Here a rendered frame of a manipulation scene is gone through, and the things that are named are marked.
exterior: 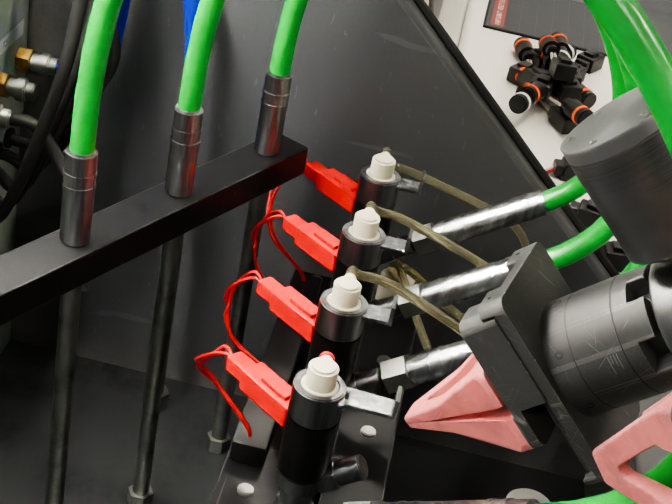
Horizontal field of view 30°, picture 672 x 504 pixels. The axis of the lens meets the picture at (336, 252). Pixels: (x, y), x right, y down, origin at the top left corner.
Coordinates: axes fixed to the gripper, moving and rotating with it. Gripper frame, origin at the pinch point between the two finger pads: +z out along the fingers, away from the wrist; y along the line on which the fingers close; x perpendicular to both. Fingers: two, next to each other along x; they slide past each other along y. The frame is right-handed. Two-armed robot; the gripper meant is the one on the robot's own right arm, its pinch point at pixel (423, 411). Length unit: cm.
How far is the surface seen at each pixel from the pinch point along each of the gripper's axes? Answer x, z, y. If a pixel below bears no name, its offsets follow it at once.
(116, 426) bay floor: -17.0, 38.7, 0.4
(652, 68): 10.6, -22.9, 13.0
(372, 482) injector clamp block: -6.9, 11.4, -6.3
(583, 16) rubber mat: -99, 19, 0
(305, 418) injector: 2.4, 4.7, 2.9
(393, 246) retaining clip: -14.5, 5.6, 4.9
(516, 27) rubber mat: -88, 23, 4
